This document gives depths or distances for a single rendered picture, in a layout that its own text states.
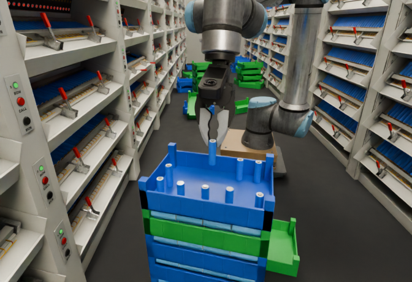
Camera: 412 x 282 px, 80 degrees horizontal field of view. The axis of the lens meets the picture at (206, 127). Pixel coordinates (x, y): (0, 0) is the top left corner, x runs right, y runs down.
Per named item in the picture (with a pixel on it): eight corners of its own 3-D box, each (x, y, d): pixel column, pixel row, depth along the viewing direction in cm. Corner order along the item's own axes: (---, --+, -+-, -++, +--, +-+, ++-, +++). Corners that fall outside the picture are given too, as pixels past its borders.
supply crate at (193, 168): (270, 178, 70) (273, 153, 67) (271, 232, 52) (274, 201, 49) (171, 165, 76) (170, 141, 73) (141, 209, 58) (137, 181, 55)
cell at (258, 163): (260, 179, 68) (262, 159, 66) (259, 184, 67) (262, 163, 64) (253, 179, 69) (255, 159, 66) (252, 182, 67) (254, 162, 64)
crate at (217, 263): (265, 221, 76) (268, 200, 73) (263, 283, 58) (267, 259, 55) (174, 205, 83) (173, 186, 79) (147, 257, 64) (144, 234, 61)
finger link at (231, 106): (235, 127, 57) (235, 88, 56) (235, 127, 56) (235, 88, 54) (216, 126, 58) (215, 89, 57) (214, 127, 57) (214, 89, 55)
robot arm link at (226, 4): (254, -19, 56) (234, -39, 48) (249, 38, 58) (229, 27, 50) (219, -12, 61) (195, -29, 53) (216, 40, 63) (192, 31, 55)
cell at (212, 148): (216, 162, 61) (217, 138, 58) (214, 166, 59) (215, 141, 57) (209, 161, 61) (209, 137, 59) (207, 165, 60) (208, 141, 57)
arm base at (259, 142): (273, 138, 152) (274, 123, 149) (274, 152, 135) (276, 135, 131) (242, 134, 156) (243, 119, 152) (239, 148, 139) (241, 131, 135)
